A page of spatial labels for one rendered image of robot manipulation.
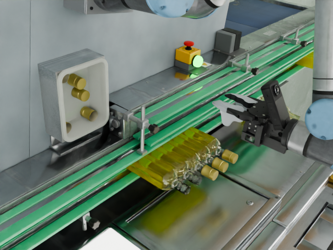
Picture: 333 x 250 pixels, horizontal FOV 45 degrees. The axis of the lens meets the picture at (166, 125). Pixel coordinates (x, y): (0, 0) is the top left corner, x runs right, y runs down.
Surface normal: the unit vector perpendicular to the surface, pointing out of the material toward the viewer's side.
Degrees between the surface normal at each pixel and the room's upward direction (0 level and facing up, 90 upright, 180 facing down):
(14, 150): 0
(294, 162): 90
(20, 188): 90
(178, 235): 90
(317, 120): 90
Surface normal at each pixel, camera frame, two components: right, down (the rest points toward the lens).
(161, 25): 0.76, 0.37
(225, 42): -0.64, 0.37
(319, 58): -0.91, 0.10
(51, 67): 0.05, -0.85
